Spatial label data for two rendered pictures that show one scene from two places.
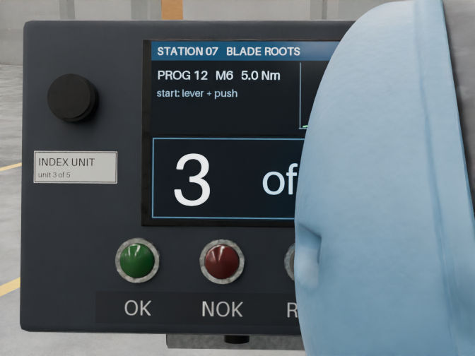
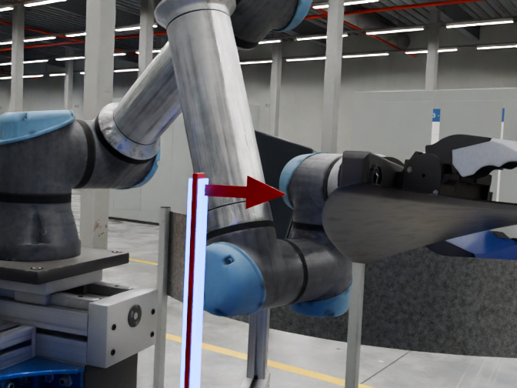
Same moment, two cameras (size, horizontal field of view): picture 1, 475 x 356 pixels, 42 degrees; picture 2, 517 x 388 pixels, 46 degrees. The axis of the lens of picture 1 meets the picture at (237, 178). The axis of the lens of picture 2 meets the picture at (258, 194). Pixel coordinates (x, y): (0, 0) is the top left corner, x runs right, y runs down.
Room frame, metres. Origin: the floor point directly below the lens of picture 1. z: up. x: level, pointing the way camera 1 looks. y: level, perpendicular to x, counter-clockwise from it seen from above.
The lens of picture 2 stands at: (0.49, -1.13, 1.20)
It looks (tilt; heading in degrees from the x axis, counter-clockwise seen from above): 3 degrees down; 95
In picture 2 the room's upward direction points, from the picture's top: 3 degrees clockwise
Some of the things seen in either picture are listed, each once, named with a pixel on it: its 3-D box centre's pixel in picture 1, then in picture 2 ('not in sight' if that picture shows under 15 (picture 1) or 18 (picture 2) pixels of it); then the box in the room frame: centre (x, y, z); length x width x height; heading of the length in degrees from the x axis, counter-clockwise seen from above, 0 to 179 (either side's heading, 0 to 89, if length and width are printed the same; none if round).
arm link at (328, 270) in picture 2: not in sight; (312, 268); (0.49, -0.40, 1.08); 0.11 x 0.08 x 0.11; 52
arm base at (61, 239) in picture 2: not in sight; (32, 222); (0.04, -0.20, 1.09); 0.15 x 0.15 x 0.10
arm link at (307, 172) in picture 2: not in sight; (325, 187); (0.50, -0.38, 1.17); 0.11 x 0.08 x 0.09; 125
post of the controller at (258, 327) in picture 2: not in sight; (259, 315); (0.41, -0.17, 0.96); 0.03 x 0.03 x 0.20; 88
